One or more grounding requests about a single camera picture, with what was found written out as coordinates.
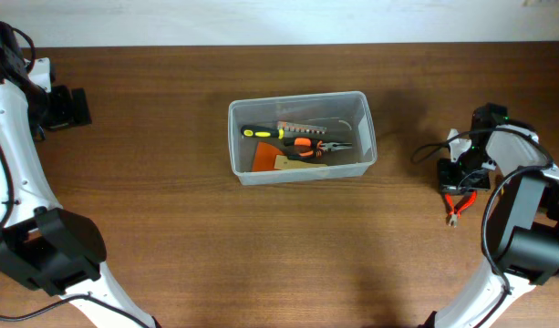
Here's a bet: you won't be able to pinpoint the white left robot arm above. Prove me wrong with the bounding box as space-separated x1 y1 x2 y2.
0 21 159 327

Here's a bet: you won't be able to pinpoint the yellow black metal file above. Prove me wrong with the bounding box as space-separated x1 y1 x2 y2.
240 124 348 142

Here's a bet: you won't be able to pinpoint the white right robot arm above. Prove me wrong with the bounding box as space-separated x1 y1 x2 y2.
424 103 559 327

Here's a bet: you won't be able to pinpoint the red black cutting pliers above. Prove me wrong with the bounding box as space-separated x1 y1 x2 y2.
443 191 478 228

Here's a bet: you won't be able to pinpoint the clear plastic container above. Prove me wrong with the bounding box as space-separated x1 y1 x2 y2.
228 91 378 186

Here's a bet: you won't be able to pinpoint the orange scraper wooden handle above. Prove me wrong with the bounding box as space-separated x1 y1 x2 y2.
252 142 326 172

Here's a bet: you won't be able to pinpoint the orange socket bit holder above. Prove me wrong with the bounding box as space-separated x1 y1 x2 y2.
277 121 327 135

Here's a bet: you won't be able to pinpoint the orange black needle-nose pliers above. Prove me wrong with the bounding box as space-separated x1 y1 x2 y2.
283 138 353 160

